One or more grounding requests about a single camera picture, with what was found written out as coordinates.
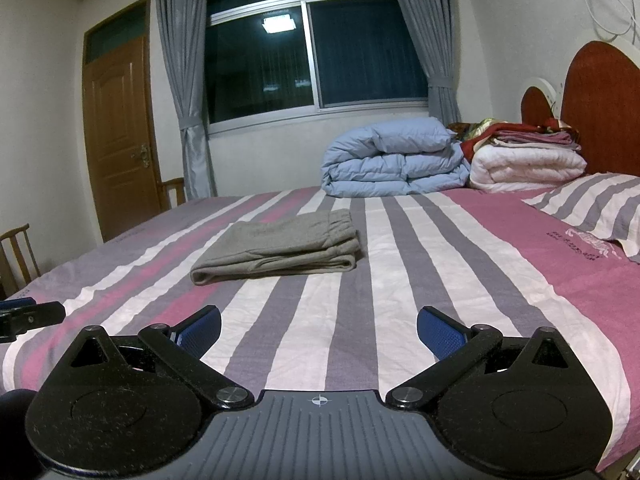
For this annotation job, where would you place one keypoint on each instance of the sliding glass window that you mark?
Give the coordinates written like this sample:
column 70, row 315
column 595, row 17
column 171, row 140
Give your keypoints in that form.
column 350, row 50

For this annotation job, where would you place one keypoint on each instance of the folded pink sheets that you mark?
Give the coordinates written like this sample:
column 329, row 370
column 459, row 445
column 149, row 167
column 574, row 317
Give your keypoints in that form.
column 540, row 138

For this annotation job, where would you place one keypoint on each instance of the striped pillow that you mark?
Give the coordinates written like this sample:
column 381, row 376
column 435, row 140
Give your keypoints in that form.
column 595, row 205

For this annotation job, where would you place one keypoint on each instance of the folded white blanket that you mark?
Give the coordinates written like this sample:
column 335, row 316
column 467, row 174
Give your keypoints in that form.
column 525, row 167

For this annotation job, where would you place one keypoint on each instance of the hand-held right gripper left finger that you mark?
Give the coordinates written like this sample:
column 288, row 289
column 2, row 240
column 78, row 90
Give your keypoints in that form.
column 200, row 331

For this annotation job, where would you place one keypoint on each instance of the folded light blue duvet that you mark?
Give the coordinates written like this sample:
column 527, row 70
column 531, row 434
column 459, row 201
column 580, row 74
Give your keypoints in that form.
column 390, row 160

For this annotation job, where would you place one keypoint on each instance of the brown wooden door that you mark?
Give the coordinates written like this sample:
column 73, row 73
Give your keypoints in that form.
column 122, row 125

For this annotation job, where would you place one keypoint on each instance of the red wooden headboard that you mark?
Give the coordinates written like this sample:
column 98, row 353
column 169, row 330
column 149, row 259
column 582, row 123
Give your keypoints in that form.
column 600, row 110

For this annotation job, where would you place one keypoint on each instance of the grey curtain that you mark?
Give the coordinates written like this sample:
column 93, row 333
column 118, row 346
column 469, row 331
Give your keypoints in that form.
column 430, row 35
column 182, row 85

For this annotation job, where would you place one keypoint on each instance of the grey pants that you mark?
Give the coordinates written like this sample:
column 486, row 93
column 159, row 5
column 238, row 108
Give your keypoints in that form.
column 285, row 245

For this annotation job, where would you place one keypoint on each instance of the wooden chair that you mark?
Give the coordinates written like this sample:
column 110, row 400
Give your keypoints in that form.
column 17, row 255
column 174, row 192

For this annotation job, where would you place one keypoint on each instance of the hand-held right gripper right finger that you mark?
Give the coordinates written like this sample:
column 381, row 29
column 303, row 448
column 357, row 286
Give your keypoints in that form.
column 441, row 332

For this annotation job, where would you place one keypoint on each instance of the stack of red folded clothes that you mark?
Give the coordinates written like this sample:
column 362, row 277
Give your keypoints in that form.
column 475, row 135

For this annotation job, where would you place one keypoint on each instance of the bed with striped sheet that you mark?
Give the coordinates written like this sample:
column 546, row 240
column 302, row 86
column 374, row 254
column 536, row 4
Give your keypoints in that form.
column 400, row 270

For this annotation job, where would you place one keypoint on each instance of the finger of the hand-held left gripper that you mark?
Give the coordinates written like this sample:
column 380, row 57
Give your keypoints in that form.
column 35, row 317

